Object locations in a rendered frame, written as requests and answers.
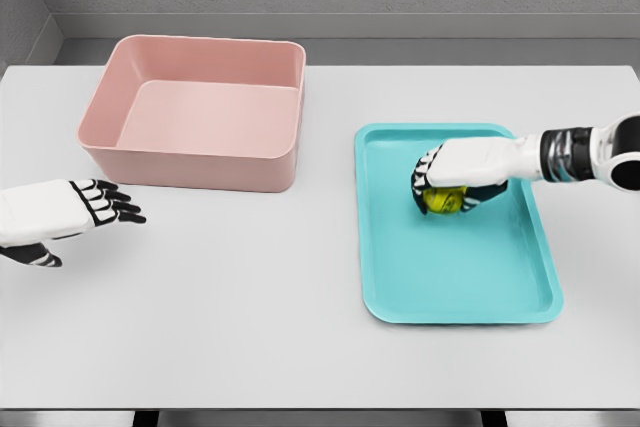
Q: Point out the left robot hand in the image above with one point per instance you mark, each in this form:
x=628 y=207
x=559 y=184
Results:
x=45 y=209

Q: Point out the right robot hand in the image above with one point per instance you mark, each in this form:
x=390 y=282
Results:
x=470 y=162

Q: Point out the yellow tennis ball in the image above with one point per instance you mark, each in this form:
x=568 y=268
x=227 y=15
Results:
x=444 y=201

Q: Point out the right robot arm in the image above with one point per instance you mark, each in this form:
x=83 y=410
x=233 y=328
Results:
x=580 y=154

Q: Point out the blue plastic tray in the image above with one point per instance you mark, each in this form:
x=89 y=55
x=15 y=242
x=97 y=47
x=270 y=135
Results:
x=450 y=257

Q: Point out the pink plastic basket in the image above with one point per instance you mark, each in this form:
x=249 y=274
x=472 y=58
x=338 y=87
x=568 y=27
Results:
x=200 y=107

